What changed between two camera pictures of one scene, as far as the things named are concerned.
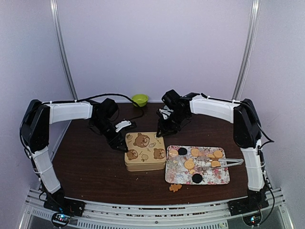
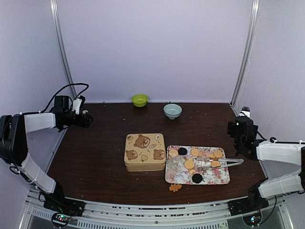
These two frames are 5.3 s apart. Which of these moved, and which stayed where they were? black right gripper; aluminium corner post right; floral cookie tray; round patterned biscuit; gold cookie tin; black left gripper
Moved: black left gripper; black right gripper
Stayed: round patterned biscuit; floral cookie tray; gold cookie tin; aluminium corner post right
